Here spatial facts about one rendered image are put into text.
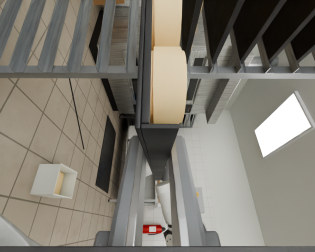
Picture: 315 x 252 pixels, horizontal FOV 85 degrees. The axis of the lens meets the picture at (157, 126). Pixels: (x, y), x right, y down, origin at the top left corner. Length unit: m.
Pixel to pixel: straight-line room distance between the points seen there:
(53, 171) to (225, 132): 4.28
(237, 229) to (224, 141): 2.00
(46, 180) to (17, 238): 1.14
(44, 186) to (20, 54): 0.96
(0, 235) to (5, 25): 0.71
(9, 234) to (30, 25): 0.68
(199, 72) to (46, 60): 0.50
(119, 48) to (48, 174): 1.65
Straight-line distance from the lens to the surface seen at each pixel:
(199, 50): 2.43
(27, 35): 0.82
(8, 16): 0.93
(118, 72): 0.60
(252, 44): 0.60
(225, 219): 4.33
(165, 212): 0.64
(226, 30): 0.53
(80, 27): 0.76
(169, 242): 0.64
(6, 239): 0.38
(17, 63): 0.75
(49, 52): 0.73
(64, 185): 1.75
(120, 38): 2.51
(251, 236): 4.51
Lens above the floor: 0.86
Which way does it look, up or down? level
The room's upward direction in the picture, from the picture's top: 90 degrees clockwise
